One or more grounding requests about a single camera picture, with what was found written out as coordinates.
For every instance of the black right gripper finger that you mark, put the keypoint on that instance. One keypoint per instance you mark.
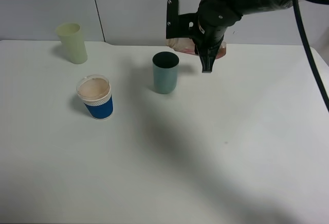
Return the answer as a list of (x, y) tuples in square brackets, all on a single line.
[(207, 57)]

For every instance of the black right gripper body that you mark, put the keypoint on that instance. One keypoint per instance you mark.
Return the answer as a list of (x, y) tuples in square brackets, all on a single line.
[(207, 38)]

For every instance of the clear bottle pink label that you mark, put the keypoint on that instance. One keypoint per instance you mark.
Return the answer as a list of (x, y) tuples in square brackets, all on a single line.
[(186, 45)]

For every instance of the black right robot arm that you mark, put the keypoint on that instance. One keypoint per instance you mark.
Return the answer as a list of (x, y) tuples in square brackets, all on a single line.
[(215, 16)]

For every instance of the teal plastic cup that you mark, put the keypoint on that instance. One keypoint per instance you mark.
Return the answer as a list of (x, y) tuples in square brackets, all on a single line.
[(165, 72)]

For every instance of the blue sleeved paper cup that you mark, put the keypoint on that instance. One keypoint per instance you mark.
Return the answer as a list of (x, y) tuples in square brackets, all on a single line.
[(95, 92)]

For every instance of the pale green plastic cup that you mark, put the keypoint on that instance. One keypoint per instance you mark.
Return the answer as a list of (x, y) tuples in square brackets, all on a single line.
[(72, 40)]

